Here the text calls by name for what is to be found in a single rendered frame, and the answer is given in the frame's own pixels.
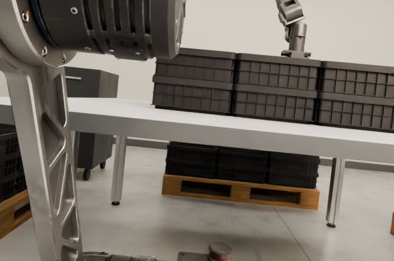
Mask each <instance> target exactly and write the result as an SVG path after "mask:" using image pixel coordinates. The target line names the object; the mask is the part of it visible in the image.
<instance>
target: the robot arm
mask: <svg viewBox="0 0 394 261"><path fill-rule="evenodd" d="M275 1H276V5H277V9H278V10H279V12H278V18H279V20H280V23H282V24H283V26H284V27H285V28H284V30H285V35H284V38H285V40H286V42H288V43H289V47H288V50H283V51H282V52H281V56H284V57H295V58H302V59H310V58H309V57H311V52H304V46H305V37H306V31H307V25H306V23H302V22H301V21H302V20H303V19H305V18H306V15H305V13H304V10H303V7H302V6H301V5H300V3H299V1H298V0H275ZM298 22H299V23H298Z"/></svg>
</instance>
